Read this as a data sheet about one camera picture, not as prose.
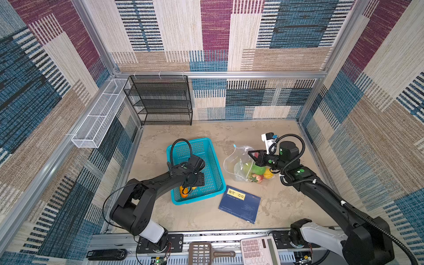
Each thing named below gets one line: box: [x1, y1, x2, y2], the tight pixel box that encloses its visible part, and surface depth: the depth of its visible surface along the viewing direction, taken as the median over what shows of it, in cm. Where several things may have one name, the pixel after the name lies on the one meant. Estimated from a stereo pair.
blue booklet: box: [218, 184, 262, 225], surface depth 85 cm
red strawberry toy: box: [250, 175, 264, 184], surface depth 91 cm
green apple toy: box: [251, 163, 267, 176], surface depth 89 cm
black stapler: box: [86, 248, 129, 261], surface depth 70 cm
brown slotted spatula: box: [188, 242, 236, 265], surface depth 72 cm
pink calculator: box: [240, 235, 282, 265], surface depth 71 cm
